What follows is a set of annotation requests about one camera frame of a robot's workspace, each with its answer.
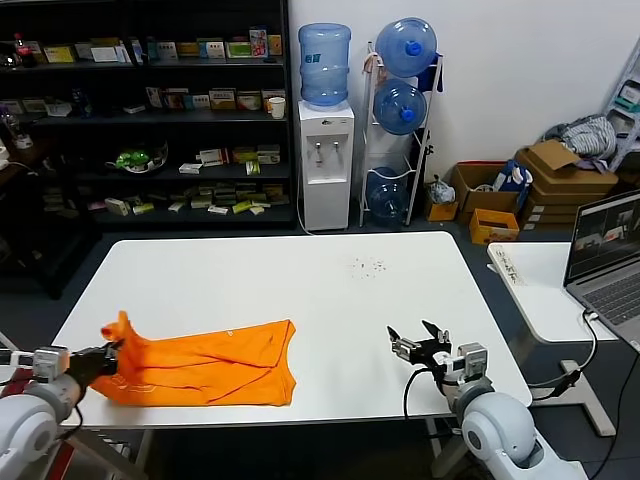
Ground grey laptop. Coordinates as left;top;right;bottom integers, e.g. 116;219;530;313
563;188;640;352

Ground small yellow box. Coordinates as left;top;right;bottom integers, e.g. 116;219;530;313
425;199;460;223

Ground white teal medicine box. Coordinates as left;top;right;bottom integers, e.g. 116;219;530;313
198;39;228;61

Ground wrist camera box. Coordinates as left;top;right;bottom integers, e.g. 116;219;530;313
456;341;490;386
0;346;72;384

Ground orange t-shirt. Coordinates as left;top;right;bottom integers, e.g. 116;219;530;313
89;309;298;409

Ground bowl with green items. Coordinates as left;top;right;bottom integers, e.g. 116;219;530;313
103;141;170;175

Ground black laptop charger cable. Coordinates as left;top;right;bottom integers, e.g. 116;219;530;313
529;308;602;402

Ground grey metal storage rack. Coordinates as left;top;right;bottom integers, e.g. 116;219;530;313
601;36;640;174

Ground teal boxes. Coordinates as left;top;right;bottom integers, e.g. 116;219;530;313
614;79;640;114

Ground beige yellow medicine box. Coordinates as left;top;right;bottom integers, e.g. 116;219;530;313
208;88;238;112

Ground tall colourful box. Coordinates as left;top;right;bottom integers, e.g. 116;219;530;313
248;27;270;59

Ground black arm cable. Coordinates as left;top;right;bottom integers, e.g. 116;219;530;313
402;365;444;421
53;403;85;442

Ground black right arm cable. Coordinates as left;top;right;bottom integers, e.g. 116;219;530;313
402;365;444;421

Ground white water dispenser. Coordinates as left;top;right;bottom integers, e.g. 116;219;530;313
298;99;356;233

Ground black shelf unit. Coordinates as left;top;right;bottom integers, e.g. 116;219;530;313
0;0;302;232

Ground stack of brown cardboard boxes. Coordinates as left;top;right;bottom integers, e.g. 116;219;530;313
514;139;622;233

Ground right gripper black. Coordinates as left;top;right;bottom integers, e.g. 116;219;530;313
386;319;454;372

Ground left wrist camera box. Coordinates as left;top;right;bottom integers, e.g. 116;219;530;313
0;346;72;384

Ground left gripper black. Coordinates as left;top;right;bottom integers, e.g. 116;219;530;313
66;343;122;389

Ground black folded tripod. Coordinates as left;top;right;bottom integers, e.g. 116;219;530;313
421;128;436;202

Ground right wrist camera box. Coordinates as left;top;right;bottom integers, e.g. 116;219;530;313
456;341;490;386

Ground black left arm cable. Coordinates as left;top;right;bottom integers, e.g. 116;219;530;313
53;403;85;442

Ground orange pictured medicine box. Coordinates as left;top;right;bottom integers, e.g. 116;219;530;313
162;88;190;111

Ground white side table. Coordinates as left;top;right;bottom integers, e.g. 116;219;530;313
486;241;622;438

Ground blue water jug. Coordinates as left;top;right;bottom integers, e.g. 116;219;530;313
374;17;442;79
373;78;429;138
298;23;353;113
365;166;410;225

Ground blue bottle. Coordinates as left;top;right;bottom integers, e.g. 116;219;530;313
70;88;93;119

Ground grey plastic bag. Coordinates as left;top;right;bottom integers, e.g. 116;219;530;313
428;174;458;206

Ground grey blue clothes pile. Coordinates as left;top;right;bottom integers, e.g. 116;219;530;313
541;113;619;159

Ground blue white bag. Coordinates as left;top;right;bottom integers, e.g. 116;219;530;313
492;159;535;196

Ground white wire jug rack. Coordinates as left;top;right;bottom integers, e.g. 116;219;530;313
358;41;447;229

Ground yellow printed cardboard box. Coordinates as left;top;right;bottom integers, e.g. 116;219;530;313
468;207;522;247

